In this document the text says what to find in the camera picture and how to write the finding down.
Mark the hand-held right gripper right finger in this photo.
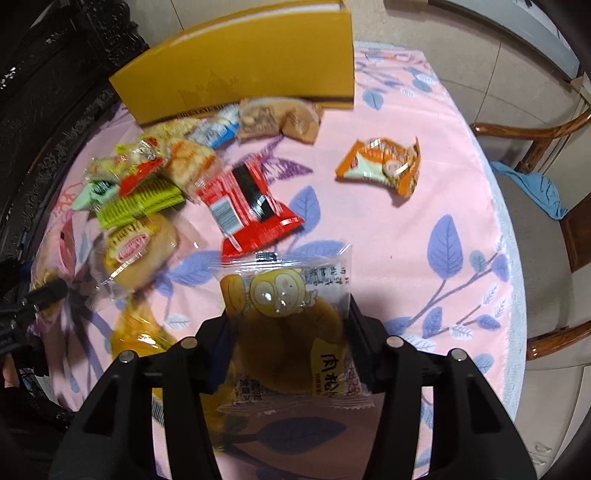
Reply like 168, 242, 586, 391
347, 295, 546, 480

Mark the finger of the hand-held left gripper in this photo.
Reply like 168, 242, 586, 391
21, 278, 70, 315

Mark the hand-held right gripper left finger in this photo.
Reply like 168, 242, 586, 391
48, 314, 236, 480

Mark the clear cartoon bun packet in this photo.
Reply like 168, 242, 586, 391
217, 240, 376, 416

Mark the yellow noodle snack packet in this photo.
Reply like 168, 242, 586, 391
108, 299, 182, 366

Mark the yellow green snack packet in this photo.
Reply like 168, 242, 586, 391
85, 137, 160, 182

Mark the yellow cardboard box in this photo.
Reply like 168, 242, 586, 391
108, 0, 356, 126

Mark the pink floral tablecloth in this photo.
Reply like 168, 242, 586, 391
28, 41, 527, 480

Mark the clear red label bread packet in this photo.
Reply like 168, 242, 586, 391
91, 213, 205, 297

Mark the pale green snack packet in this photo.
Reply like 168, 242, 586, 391
69, 178, 117, 212

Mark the green wafer packet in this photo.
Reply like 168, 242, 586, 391
95, 178, 186, 232

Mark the small red snack packet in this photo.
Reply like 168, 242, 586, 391
118, 159, 170, 198

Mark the wooden armchair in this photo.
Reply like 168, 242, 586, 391
470, 105, 591, 371

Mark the orange snack packet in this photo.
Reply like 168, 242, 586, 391
335, 136, 422, 198

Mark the orange cracker packet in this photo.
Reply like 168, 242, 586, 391
161, 138, 218, 195

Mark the dark carved wooden furniture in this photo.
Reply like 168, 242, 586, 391
0, 0, 151, 259

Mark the blue white snack packet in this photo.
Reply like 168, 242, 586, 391
186, 105, 242, 149

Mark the brown pastry packet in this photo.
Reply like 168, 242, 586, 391
281, 102, 324, 145
237, 98, 289, 140

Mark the blue cloth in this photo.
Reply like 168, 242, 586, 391
490, 161, 570, 220

